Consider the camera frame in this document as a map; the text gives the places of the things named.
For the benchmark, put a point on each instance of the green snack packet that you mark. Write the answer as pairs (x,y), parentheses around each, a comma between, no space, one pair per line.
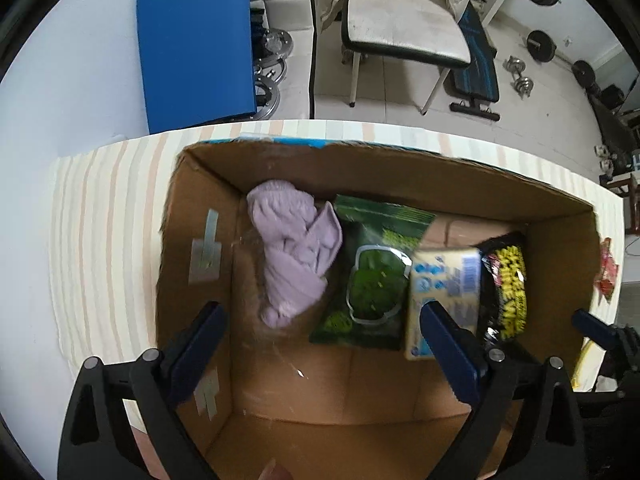
(372,280)

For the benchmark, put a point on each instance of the white cushioned chair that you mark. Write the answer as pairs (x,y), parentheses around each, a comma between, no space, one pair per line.
(405,25)

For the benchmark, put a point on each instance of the person's left hand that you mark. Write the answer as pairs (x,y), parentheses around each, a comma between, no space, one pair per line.
(275,471)

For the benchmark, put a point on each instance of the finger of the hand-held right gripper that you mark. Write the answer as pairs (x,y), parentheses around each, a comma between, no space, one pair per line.
(592,329)

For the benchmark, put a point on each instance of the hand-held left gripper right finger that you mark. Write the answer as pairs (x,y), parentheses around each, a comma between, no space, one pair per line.
(450,355)

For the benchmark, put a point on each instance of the blue board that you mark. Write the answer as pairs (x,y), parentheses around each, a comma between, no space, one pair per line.
(195,45)

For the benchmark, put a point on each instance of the black blue weight bench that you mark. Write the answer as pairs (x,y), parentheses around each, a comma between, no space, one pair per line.
(477,55)

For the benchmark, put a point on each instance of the yellow wrapper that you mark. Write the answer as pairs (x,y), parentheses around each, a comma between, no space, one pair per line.
(584,362)

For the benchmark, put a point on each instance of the black exercise machine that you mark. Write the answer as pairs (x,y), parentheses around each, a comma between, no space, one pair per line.
(612,120)

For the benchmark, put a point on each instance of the purple cloth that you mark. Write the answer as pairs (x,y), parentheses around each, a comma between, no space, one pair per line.
(295,255)

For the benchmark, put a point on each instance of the red snack packet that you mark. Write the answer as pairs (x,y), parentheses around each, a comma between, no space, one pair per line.
(607,270)

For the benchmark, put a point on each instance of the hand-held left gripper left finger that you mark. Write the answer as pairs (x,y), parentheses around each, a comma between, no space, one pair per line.
(200,350)

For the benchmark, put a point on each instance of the chrome dumbbell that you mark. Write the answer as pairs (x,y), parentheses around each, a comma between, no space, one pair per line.
(524,85)
(514,64)

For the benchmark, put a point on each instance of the brown cardboard box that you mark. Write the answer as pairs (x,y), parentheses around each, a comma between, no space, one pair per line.
(310,385)

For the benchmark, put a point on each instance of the stack of chrome weight plates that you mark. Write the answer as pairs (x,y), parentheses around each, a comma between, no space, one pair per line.
(272,60)

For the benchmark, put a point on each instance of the black yellow snack packet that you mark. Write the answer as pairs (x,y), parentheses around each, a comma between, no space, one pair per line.
(507,285)

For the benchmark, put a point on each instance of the pale yellow blue packet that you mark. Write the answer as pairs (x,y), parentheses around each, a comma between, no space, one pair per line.
(445,285)

